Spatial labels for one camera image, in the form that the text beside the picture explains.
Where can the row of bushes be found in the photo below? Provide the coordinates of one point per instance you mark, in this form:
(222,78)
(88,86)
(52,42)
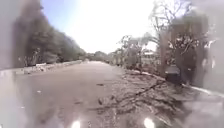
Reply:
(130,53)

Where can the pale kerb strip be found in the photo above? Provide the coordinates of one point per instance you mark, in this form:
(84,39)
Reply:
(173,82)

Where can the bare tree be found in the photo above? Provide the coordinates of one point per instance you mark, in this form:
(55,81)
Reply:
(166,30)

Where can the row of dark trees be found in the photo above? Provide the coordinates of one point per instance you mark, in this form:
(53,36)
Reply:
(43,43)

